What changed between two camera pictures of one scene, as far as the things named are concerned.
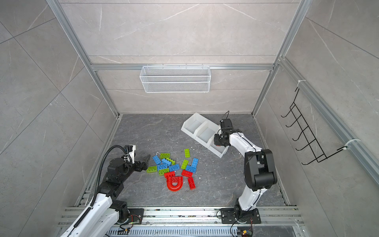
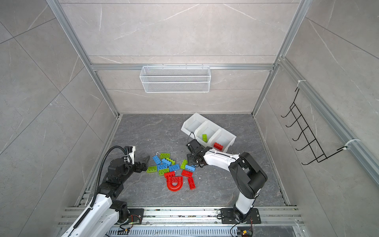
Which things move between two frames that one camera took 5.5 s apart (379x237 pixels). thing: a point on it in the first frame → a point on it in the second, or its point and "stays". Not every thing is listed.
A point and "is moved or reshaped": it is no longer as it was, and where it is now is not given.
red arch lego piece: [178, 179] stays
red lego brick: [170, 174] stays
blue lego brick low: [191, 169] stays
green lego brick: [187, 152] is moved or reshaped
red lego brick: [187, 174] stays
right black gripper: [217, 142] → [189, 156]
